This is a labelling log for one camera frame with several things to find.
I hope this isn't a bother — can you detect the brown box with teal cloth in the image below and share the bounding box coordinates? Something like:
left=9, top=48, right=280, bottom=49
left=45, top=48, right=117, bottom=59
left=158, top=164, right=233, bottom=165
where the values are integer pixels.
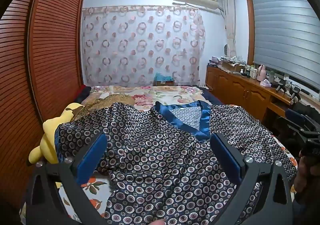
left=153, top=72, right=175, bottom=87

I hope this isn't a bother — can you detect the orange-print white blanket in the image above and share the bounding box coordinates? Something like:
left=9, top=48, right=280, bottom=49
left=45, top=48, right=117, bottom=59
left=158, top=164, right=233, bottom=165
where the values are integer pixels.
left=19, top=138, right=299, bottom=225

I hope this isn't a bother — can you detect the grey window blind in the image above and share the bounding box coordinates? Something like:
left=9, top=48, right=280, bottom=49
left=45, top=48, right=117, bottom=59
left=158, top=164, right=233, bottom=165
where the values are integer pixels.
left=250, top=0, right=320, bottom=83

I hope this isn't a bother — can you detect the ring-patterned sheer curtain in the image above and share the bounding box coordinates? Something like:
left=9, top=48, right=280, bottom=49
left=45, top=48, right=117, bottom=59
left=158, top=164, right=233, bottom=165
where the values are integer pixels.
left=81, top=5, right=206, bottom=87

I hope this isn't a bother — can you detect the golden patterned pillow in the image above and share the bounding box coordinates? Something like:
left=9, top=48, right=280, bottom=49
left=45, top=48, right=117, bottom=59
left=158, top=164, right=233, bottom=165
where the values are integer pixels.
left=82, top=95, right=135, bottom=116

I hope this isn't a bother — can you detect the pink jug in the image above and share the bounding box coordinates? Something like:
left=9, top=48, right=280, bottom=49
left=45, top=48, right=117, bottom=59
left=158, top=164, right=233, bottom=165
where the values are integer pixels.
left=257, top=64, right=267, bottom=82

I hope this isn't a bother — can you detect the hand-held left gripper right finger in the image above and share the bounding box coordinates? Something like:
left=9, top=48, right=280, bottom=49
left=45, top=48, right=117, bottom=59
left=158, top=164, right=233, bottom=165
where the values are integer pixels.
left=210, top=133, right=294, bottom=225

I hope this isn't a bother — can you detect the floral blanket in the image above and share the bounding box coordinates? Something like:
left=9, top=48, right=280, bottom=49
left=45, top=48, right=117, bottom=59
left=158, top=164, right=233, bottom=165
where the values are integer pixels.
left=84, top=85, right=210, bottom=113

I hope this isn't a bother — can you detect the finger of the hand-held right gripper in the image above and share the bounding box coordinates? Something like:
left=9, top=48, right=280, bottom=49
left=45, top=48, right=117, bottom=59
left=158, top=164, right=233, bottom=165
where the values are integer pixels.
left=277, top=116, right=307, bottom=136

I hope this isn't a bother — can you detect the navy bed sheet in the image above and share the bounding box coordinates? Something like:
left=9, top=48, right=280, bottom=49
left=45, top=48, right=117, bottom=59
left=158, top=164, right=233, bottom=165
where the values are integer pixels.
left=200, top=86, right=225, bottom=106

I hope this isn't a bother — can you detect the cardboard box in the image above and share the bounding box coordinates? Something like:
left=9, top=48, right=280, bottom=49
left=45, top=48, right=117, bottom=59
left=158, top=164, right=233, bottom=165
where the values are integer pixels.
left=221, top=60, right=247, bottom=73

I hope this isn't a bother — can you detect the wooden sideboard cabinet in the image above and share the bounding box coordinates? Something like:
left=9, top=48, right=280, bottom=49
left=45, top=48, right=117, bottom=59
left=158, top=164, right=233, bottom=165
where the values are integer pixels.
left=205, top=64, right=300, bottom=123

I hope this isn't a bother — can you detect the person's right hand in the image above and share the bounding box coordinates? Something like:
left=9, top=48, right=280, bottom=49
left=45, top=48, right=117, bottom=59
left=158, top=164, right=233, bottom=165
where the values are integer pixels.
left=293, top=154, right=320, bottom=194

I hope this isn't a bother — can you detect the yellow plush toy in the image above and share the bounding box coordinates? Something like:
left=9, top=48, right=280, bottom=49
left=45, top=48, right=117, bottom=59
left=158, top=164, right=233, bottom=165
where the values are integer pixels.
left=28, top=102, right=85, bottom=166

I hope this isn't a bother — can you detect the brown louvered wardrobe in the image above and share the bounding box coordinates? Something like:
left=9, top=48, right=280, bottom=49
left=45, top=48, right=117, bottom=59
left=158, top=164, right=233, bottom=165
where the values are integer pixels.
left=0, top=0, right=88, bottom=213

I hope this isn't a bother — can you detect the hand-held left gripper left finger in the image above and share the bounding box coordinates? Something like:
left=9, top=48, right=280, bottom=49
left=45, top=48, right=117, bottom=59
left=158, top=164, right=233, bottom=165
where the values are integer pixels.
left=24, top=133, right=108, bottom=225

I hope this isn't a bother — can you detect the navy patterned satin top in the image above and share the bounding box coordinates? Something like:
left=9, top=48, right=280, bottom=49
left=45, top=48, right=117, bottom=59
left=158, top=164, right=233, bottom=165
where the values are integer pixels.
left=54, top=100, right=298, bottom=225

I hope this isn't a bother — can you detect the white tied window curtain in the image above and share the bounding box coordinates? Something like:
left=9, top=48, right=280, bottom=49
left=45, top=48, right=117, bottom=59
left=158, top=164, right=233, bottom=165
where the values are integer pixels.
left=221, top=0, right=237, bottom=59

